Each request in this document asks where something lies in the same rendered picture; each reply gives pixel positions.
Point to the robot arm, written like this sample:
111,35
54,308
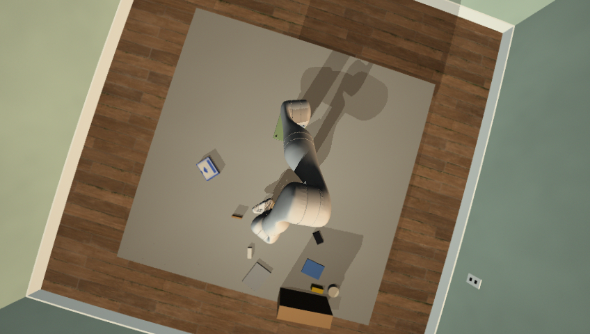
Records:
304,207

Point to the blue flat square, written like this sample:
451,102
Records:
313,269

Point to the grey flat board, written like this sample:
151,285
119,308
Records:
256,276

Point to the small black block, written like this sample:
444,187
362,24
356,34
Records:
318,238

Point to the small brown block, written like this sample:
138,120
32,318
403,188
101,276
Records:
237,215

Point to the blue and white box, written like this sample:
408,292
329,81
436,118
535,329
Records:
207,168

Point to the beige table with dark legs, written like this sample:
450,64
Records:
221,115

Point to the yellow block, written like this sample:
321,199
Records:
317,289

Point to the beige cylinder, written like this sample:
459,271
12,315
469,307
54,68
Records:
333,292

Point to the large brown box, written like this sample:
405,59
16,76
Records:
304,318

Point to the white wall socket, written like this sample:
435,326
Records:
474,281

